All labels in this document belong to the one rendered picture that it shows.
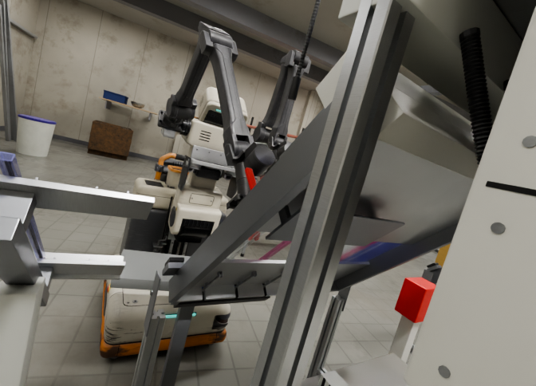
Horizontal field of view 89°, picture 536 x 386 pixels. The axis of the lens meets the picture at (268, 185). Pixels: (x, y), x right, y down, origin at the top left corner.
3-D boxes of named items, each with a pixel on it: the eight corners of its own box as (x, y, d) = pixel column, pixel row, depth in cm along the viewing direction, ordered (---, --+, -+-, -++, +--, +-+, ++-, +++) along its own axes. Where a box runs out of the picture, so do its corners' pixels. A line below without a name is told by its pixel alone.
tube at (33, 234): (41, 269, 68) (41, 265, 69) (47, 269, 69) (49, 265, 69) (-4, 159, 32) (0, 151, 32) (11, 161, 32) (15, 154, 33)
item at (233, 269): (176, 291, 77) (176, 280, 79) (336, 284, 113) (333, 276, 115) (202, 268, 65) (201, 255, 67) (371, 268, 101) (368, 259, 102)
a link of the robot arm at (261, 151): (249, 150, 80) (222, 148, 75) (269, 126, 71) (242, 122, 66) (260, 187, 75) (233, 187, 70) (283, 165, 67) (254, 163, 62)
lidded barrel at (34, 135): (55, 155, 550) (61, 123, 543) (43, 159, 497) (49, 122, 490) (21, 148, 529) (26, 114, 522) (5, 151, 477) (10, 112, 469)
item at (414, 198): (237, 247, 52) (234, 223, 55) (417, 255, 88) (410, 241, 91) (368, 131, 31) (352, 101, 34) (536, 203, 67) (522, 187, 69)
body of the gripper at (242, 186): (273, 206, 68) (269, 180, 72) (238, 200, 63) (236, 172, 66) (260, 215, 73) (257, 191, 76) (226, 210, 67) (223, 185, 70)
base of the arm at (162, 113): (184, 119, 130) (159, 111, 124) (190, 108, 124) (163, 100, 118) (183, 133, 127) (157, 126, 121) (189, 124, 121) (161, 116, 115)
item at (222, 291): (175, 302, 77) (175, 277, 81) (336, 291, 112) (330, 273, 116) (176, 301, 76) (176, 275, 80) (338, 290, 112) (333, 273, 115)
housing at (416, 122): (347, 160, 33) (314, 88, 41) (496, 208, 59) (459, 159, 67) (403, 112, 28) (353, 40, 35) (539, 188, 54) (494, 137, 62)
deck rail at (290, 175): (168, 302, 76) (168, 280, 79) (175, 302, 77) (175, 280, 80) (358, 127, 30) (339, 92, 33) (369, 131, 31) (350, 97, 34)
